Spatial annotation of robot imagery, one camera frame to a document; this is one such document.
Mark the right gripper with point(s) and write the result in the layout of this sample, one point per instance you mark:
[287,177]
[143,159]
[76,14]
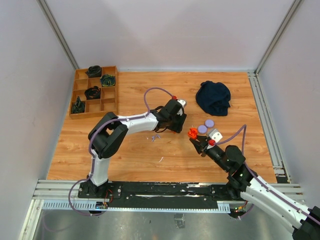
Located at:
[201,144]

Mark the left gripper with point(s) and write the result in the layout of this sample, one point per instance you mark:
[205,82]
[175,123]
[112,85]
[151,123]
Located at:
[178,127]

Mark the black rolled tie top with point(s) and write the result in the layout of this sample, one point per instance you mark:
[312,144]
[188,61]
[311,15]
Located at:
[94,71]

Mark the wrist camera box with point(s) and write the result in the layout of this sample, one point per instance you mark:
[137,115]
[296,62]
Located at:
[182,102]
[214,136]

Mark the wooden compartment tray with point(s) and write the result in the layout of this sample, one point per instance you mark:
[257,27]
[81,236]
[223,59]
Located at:
[109,101]

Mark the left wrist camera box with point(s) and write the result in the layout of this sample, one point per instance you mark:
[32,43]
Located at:
[182,102]

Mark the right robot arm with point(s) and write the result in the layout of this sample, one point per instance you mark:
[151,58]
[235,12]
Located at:
[301,221]

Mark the black orange rolled tie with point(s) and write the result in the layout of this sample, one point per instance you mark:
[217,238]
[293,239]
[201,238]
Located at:
[93,93]

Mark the green yellow rolled tie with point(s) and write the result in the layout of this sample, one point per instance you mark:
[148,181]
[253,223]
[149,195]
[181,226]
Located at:
[108,80]

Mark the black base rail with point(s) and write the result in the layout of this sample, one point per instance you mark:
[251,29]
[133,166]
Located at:
[159,196]

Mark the dark green folded tie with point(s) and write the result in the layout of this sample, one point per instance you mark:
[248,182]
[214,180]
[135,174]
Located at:
[78,106]

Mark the navy blue cloth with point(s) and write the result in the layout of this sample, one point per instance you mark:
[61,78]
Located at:
[213,98]

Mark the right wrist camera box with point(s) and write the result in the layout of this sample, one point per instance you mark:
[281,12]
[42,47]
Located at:
[214,136]

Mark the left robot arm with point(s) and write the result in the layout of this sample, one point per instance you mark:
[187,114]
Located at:
[107,136]

